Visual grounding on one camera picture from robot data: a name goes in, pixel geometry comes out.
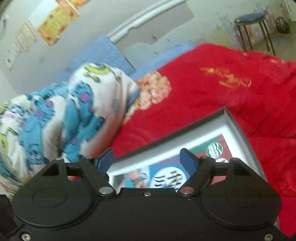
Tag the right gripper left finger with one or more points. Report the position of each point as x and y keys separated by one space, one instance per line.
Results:
x=95 y=173

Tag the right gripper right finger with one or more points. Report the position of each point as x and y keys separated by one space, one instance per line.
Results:
x=200 y=171

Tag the Chinese history textbook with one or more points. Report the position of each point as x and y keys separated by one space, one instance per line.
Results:
x=165 y=170

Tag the black shallow cardboard box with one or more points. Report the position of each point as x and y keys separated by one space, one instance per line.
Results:
x=144 y=158

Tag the white monster cartoon quilt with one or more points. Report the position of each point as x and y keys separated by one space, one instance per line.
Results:
x=68 y=120

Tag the red plush blanket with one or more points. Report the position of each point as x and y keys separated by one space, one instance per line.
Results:
x=257 y=89

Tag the brown patterned ball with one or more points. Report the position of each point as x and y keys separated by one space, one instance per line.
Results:
x=282 y=25

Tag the white wall certificate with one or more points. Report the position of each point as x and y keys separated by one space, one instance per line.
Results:
x=25 y=37

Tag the yellow wall poster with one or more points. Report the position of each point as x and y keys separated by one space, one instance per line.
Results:
x=52 y=18

